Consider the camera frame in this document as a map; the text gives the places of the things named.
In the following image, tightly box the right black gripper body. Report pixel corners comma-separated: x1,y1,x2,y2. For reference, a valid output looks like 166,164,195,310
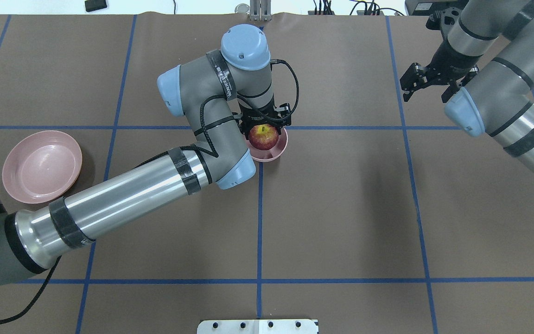
399,56,480,91

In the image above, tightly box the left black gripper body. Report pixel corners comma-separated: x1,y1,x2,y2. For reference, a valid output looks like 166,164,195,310
239,103,291,130

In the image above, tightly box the red yellow apple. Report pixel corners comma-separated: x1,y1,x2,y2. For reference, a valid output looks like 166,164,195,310
248,123,280,151

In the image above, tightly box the pink bowl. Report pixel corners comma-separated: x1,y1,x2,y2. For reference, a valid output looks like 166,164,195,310
246,128,288,162

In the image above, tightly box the pink plate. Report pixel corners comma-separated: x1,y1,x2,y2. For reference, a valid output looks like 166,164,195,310
1,130,83,204

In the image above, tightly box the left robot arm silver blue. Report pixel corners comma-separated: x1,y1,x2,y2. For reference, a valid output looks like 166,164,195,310
0,24,278,285

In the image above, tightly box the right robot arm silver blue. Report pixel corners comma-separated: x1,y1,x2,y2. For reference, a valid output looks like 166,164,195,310
399,0,534,173

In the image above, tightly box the brown paper table cover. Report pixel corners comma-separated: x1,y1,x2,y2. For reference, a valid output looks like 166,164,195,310
0,13,534,334

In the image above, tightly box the small black square sensor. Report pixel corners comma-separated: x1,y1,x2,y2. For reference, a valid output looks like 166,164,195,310
83,0,108,13

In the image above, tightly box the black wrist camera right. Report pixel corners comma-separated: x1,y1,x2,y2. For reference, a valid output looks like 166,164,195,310
426,7,463,32

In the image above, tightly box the aluminium frame post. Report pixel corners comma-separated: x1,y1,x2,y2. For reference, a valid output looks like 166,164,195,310
248,0,273,22

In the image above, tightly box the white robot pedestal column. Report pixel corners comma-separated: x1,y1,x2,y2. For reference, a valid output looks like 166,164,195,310
197,319,320,334

